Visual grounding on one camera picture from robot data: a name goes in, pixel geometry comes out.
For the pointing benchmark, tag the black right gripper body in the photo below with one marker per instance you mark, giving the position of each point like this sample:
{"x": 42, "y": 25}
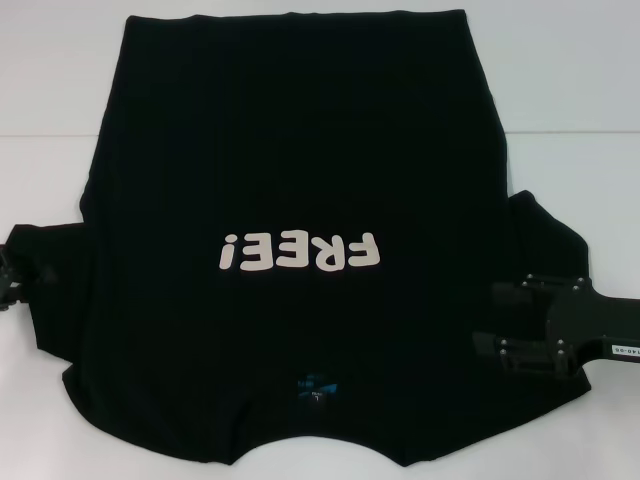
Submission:
{"x": 600, "y": 325}

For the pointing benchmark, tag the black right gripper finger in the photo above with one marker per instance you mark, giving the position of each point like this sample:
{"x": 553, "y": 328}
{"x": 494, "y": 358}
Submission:
{"x": 535, "y": 357}
{"x": 520, "y": 295}

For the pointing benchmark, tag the black shirt with FREE print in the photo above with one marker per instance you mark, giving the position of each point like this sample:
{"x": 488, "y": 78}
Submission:
{"x": 300, "y": 150}

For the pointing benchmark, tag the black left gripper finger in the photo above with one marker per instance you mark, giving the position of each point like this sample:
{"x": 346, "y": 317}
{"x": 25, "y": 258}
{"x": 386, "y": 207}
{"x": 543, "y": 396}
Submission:
{"x": 10, "y": 299}
{"x": 7, "y": 265}

